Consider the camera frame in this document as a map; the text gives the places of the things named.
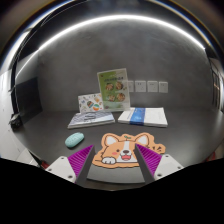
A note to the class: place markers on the corgi dog mouse pad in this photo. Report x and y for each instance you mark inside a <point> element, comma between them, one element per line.
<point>118,151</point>

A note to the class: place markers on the black device at left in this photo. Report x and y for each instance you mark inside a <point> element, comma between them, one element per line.
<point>15,121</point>

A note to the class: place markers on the white and blue book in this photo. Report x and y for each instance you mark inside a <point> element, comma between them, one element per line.
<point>154,117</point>

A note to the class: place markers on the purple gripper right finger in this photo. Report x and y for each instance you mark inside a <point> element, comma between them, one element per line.
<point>155,166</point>

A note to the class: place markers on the green food menu stand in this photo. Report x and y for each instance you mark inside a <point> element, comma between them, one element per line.
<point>114,89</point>

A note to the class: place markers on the teal computer mouse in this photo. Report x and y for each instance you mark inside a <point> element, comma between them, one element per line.
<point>74,139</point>

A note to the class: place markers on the white wall socket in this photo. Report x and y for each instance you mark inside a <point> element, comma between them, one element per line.
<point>140,86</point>
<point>152,86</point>
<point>131,86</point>
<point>163,87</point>

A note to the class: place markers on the black monitor panel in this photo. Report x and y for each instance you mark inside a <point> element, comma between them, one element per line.
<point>28,99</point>

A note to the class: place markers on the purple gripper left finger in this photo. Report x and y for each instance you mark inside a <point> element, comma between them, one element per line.
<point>74,168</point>

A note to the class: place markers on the white colourful egg card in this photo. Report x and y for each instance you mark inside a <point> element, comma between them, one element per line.
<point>90,103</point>

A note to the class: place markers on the grey patterned book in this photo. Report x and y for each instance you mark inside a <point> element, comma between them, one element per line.
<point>91,119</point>

